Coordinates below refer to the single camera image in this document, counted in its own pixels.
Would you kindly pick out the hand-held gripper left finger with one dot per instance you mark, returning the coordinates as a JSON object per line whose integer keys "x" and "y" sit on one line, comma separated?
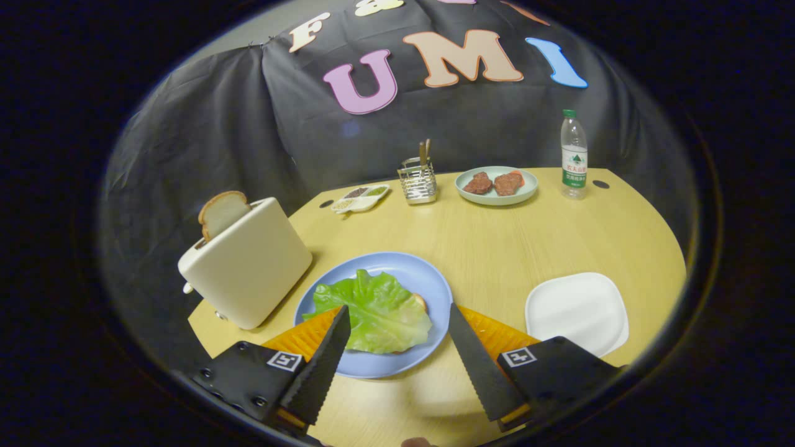
{"x": 320, "y": 372}

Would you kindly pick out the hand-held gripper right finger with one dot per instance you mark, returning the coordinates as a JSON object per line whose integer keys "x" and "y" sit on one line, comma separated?
{"x": 481, "y": 366}

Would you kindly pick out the green lettuce leaf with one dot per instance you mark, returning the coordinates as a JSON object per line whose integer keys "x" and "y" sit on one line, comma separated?
{"x": 379, "y": 310}

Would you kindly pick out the bread slice under lettuce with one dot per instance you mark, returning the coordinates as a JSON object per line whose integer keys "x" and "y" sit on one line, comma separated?
{"x": 421, "y": 302}

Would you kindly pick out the white square plate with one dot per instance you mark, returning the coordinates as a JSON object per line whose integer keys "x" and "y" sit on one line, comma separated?
{"x": 574, "y": 310}

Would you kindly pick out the cream white toaster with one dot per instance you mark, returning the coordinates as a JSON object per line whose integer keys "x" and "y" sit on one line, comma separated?
{"x": 248, "y": 273}

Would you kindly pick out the blue round plate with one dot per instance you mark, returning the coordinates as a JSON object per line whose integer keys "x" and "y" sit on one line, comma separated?
{"x": 404, "y": 270}

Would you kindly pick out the pale green round plate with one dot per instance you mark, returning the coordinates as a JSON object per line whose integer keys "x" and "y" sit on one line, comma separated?
{"x": 497, "y": 200}

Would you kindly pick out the white divided seasoning dish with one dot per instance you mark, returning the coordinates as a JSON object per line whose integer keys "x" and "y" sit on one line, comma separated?
{"x": 360, "y": 198}

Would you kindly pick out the dark brown meat patty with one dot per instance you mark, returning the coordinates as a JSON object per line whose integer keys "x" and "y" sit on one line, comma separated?
{"x": 477, "y": 184}

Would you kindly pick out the reddish brown meat patty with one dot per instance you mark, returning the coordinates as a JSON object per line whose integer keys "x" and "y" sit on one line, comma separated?
{"x": 508, "y": 184}

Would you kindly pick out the bread slice with brown crust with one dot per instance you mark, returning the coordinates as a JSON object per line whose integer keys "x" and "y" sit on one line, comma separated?
{"x": 222, "y": 211}

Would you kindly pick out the clear plastic water bottle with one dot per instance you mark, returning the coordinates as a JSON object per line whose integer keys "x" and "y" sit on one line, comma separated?
{"x": 574, "y": 161}

